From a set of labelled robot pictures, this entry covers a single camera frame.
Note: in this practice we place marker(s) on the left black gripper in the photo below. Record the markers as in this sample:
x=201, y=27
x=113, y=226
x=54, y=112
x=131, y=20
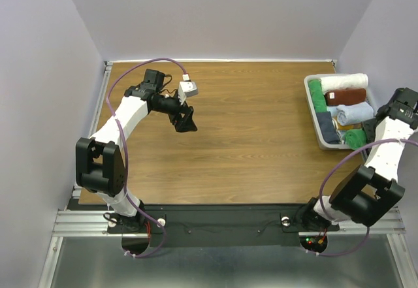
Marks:
x=185, y=124

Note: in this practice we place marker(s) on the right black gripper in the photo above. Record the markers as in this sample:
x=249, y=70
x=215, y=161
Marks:
x=368, y=128

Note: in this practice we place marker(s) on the green towel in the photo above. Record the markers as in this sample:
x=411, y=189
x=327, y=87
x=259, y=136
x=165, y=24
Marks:
x=355, y=138
x=318, y=99

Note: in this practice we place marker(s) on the light blue towel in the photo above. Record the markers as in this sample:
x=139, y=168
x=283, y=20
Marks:
x=353, y=114
x=333, y=110

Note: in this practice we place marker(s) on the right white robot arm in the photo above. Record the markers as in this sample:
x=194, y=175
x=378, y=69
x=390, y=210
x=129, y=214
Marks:
x=372, y=189

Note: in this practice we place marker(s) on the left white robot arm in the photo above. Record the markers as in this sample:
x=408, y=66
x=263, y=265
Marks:
x=100, y=166

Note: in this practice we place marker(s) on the rolled orange patterned towel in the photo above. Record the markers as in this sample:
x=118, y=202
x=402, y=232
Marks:
x=340, y=127

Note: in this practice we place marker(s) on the rolled brown towel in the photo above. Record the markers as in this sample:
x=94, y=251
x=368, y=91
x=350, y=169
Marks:
x=345, y=97

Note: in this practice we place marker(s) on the rolled dark blue towel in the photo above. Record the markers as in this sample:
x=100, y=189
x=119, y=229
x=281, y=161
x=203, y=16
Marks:
x=327, y=128

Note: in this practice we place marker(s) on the rolled light blue towel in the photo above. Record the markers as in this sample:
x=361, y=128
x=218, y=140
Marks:
x=333, y=110

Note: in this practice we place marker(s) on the rolled white towel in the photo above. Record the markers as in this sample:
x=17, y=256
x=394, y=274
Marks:
x=347, y=81

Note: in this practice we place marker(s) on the white plastic basket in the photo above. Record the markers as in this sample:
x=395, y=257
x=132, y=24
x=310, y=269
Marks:
x=322, y=144

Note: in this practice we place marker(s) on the rolled green towel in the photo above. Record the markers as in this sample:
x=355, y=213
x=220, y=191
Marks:
x=318, y=99

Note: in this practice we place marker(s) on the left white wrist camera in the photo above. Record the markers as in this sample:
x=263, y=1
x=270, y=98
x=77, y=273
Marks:
x=187, y=89

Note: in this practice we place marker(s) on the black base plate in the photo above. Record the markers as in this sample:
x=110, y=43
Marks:
x=187, y=226

